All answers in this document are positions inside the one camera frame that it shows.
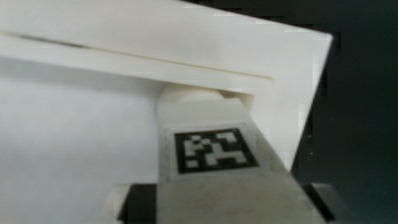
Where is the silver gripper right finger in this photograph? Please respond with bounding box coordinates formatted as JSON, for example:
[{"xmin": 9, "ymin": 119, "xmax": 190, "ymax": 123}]
[{"xmin": 302, "ymin": 183, "xmax": 355, "ymax": 224}]

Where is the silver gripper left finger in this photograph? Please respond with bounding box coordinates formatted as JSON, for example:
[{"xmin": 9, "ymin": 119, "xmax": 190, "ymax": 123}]
[{"xmin": 103, "ymin": 183, "xmax": 156, "ymax": 224}]

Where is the white square table top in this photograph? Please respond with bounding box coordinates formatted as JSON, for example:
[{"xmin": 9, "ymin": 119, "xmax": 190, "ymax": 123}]
[{"xmin": 0, "ymin": 0, "xmax": 332, "ymax": 224}]

